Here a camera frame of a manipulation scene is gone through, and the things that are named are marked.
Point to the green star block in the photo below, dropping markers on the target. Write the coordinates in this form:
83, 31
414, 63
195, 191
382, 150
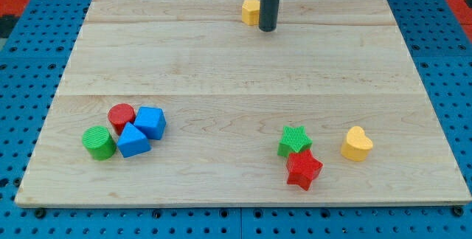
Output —
293, 140

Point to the red star block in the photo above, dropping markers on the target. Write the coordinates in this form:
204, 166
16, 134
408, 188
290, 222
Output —
302, 169

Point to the yellow heart block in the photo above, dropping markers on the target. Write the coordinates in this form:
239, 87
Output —
356, 145

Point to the light wooden board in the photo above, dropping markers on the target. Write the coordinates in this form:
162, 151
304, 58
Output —
227, 90

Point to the blue cube block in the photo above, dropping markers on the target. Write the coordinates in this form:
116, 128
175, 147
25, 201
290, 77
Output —
151, 122

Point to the yellow hexagon block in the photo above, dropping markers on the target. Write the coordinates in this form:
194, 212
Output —
250, 13

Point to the blue triangle block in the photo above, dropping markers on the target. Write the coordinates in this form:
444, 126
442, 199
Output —
132, 141

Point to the red cylinder block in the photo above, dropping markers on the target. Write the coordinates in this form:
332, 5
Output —
119, 115

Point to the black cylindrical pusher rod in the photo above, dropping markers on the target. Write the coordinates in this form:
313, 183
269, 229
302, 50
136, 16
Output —
268, 15

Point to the green cylinder block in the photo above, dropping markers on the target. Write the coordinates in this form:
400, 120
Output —
98, 141

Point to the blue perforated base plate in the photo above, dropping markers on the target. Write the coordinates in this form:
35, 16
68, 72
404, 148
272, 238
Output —
32, 62

